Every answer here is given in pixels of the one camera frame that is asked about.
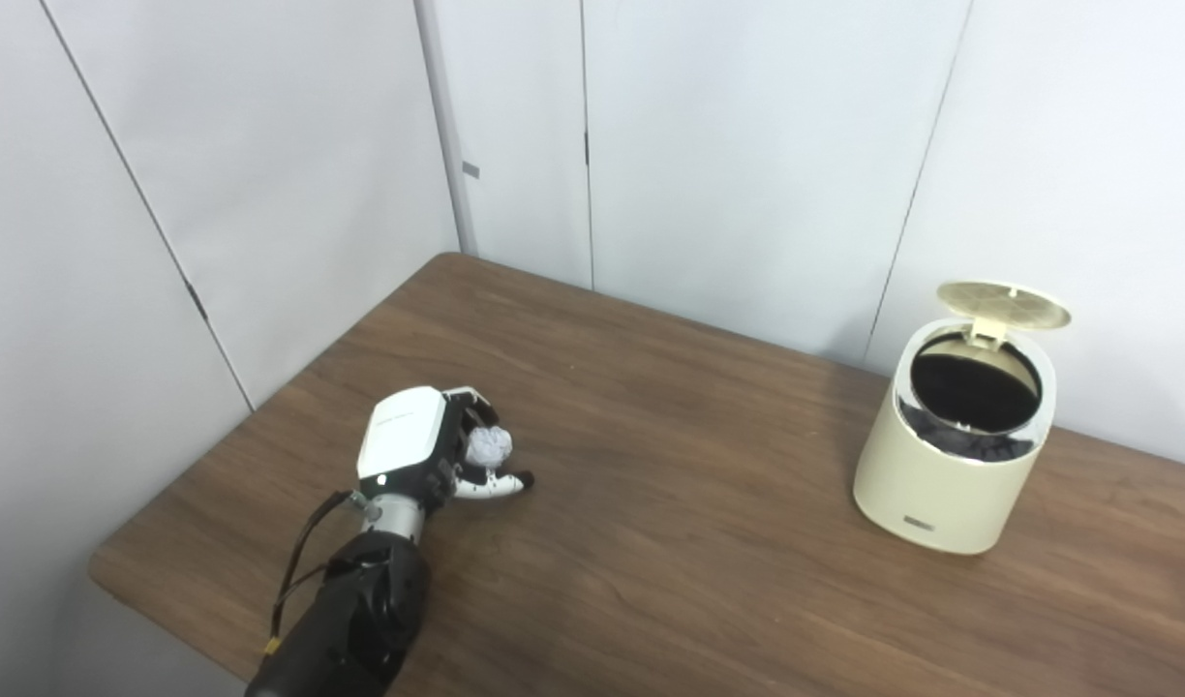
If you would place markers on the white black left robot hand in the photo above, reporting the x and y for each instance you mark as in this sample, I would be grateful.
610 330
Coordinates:
404 436

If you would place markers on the white paper ball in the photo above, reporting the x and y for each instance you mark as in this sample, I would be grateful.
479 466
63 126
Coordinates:
489 445

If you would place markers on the cream round bin lid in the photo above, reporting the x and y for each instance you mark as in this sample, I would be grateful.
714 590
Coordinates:
1004 302

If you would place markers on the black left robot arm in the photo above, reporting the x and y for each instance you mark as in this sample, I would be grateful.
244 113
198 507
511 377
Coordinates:
360 610

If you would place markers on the cream-colored bin body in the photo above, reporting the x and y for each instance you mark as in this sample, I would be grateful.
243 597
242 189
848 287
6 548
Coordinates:
941 494

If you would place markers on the black bin liner bag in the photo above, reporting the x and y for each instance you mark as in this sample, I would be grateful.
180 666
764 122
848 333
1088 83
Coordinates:
975 392

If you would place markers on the grey wall corner post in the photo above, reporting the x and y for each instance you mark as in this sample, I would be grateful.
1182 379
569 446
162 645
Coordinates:
447 126

